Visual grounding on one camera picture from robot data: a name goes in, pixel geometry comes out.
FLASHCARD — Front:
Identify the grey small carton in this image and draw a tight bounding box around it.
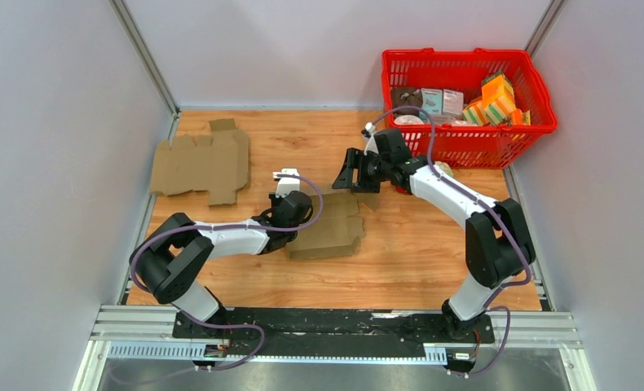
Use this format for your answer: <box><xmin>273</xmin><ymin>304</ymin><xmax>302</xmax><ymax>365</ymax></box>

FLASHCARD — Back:
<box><xmin>442</xmin><ymin>89</ymin><xmax>464</xmax><ymax>119</ymax></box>

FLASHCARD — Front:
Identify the orange green striped sponge stack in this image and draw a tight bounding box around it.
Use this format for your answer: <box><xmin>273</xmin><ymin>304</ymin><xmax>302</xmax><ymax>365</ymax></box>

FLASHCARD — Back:
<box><xmin>463</xmin><ymin>72</ymin><xmax>531</xmax><ymax>126</ymax></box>

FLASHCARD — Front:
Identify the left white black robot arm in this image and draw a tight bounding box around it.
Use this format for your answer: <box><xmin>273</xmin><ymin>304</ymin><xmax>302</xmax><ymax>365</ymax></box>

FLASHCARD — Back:
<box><xmin>130</xmin><ymin>191</ymin><xmax>313</xmax><ymax>338</ymax></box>

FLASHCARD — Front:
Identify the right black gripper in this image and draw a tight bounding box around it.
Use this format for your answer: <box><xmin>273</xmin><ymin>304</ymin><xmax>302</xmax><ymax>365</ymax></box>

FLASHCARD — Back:
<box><xmin>333</xmin><ymin>147</ymin><xmax>392</xmax><ymax>193</ymax></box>

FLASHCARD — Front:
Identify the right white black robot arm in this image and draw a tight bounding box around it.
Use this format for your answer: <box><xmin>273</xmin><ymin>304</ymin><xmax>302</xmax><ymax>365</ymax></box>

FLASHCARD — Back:
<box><xmin>332</xmin><ymin>128</ymin><xmax>536</xmax><ymax>341</ymax></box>

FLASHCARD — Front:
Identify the green toy cabbage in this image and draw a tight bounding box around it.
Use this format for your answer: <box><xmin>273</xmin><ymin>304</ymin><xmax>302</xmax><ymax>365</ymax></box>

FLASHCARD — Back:
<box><xmin>435</xmin><ymin>161</ymin><xmax>455</xmax><ymax>178</ymax></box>

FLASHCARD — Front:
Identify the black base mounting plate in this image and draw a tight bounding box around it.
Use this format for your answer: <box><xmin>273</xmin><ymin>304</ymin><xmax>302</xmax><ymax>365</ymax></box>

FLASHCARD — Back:
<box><xmin>172</xmin><ymin>307</ymin><xmax>495</xmax><ymax>358</ymax></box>

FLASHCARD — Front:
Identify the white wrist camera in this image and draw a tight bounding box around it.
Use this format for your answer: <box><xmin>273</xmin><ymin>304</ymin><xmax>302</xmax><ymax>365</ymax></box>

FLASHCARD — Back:
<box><xmin>272</xmin><ymin>168</ymin><xmax>301</xmax><ymax>198</ymax></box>
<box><xmin>361</xmin><ymin>121</ymin><xmax>378</xmax><ymax>155</ymax></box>

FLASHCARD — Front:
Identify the aluminium frame rail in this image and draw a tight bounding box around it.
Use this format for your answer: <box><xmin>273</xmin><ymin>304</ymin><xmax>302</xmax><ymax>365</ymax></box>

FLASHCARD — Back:
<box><xmin>73</xmin><ymin>305</ymin><xmax>596</xmax><ymax>390</ymax></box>

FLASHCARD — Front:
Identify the white round lid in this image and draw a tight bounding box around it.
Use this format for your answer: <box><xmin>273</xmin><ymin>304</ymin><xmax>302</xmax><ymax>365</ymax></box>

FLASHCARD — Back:
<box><xmin>394</xmin><ymin>115</ymin><xmax>425</xmax><ymax>125</ymax></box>

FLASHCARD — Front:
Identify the brown round toy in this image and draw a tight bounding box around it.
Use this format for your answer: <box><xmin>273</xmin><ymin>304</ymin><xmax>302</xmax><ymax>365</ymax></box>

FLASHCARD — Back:
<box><xmin>390</xmin><ymin>86</ymin><xmax>424</xmax><ymax>108</ymax></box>

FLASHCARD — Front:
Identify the brown cardboard paper box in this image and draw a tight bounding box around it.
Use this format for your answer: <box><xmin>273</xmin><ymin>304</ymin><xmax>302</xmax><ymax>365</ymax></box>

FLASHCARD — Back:
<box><xmin>286</xmin><ymin>186</ymin><xmax>379</xmax><ymax>261</ymax></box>

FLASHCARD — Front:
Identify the red plastic shopping basket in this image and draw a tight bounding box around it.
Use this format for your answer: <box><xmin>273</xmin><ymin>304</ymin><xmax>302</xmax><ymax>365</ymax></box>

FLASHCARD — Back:
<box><xmin>382</xmin><ymin>48</ymin><xmax>558</xmax><ymax>169</ymax></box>

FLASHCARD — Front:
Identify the flat unfolded cardboard sheet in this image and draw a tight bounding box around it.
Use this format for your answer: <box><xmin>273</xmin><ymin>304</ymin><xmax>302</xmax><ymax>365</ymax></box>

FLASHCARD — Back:
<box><xmin>148</xmin><ymin>118</ymin><xmax>250</xmax><ymax>206</ymax></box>

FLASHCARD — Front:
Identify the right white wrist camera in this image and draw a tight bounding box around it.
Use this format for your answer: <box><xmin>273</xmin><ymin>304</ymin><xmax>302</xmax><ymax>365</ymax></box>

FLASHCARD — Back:
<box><xmin>361</xmin><ymin>121</ymin><xmax>378</xmax><ymax>155</ymax></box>

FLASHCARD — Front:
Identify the red toy pepper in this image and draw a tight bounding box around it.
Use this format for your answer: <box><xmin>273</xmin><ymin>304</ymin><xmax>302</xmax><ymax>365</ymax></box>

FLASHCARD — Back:
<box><xmin>394</xmin><ymin>185</ymin><xmax>412</xmax><ymax>195</ymax></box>

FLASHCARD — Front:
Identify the teal small carton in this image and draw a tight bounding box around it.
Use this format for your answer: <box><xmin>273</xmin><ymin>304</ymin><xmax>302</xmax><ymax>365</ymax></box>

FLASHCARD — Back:
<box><xmin>421</xmin><ymin>88</ymin><xmax>443</xmax><ymax>116</ymax></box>

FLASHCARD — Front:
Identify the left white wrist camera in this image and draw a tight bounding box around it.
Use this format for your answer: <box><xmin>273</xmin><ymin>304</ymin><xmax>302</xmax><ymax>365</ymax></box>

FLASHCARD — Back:
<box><xmin>272</xmin><ymin>168</ymin><xmax>301</xmax><ymax>198</ymax></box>

